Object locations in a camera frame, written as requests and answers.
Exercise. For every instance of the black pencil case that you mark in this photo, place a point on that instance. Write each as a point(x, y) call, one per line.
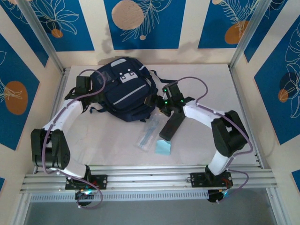
point(171, 129)

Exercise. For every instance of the navy blue student backpack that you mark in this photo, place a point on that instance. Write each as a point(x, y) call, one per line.
point(126, 98)

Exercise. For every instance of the clear plastic stationery bag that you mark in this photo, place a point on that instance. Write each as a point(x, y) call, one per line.
point(146, 138)

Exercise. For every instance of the light blue note pad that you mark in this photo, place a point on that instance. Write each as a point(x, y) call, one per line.
point(162, 147)

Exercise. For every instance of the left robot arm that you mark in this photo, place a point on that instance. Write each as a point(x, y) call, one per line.
point(51, 150)

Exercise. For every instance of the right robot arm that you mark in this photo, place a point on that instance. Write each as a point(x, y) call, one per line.
point(229, 133)

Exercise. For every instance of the aluminium side rail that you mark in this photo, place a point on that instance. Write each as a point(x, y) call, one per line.
point(60, 91)
point(237, 93)

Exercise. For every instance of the aluminium mounting rail beam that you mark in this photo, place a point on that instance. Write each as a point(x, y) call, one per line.
point(150, 178)

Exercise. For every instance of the short aluminium frame post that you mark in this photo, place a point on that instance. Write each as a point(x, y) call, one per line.
point(21, 211)
point(276, 211)

